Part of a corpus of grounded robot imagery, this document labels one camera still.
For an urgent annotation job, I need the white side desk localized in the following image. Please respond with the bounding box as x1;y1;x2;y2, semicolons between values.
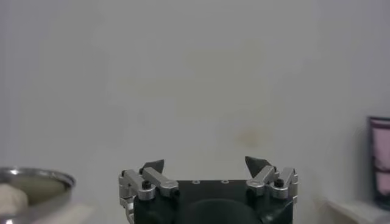
322;199;390;224

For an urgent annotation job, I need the black open laptop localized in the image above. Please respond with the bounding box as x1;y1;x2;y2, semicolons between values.
367;116;390;211

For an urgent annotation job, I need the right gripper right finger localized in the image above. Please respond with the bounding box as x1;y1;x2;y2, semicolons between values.
244;155;299;205

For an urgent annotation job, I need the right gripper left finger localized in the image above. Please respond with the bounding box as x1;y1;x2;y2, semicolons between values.
118;159;181;224

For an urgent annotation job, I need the white steamed baozi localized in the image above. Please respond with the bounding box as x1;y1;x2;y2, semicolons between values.
0;182;29;215

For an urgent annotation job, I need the perforated steel steamer basket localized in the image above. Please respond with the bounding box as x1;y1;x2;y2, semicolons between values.
0;166;76;224

